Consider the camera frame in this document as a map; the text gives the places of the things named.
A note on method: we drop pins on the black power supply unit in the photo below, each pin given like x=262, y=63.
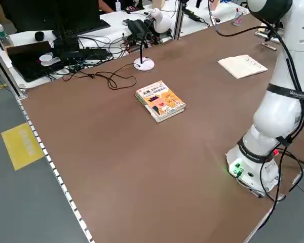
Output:
x=136, y=26

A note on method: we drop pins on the black keyboard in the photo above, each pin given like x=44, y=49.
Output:
x=96, y=26

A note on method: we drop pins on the white lined notebook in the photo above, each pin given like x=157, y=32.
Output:
x=238, y=67

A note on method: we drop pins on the black table power strip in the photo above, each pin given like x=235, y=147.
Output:
x=193, y=15

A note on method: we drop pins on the clear plastic bottle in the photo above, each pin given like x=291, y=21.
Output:
x=2, y=38

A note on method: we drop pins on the white green-spine book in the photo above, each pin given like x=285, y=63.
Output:
x=157, y=117

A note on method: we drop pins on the aluminium frame post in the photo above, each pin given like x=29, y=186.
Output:
x=7, y=76
x=180, y=20

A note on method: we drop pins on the white desk lamp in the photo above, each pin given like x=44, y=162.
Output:
x=162, y=22

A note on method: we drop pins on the white table edge strip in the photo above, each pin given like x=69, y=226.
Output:
x=54, y=167

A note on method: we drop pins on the black monitor with stand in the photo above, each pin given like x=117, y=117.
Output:
x=76, y=12

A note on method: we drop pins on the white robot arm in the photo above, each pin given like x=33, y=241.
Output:
x=276, y=114

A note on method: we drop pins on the yellow floor sticker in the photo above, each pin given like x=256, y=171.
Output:
x=20, y=146

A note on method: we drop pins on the black round cup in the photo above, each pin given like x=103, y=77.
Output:
x=39, y=36

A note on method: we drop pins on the black laptop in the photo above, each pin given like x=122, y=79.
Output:
x=25, y=63

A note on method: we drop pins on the white blue-label marker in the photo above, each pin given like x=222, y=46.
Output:
x=268, y=46

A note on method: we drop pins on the colourful orange yellow book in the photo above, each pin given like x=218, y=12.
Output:
x=159, y=98

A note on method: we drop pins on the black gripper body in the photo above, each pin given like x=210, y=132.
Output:
x=271, y=34

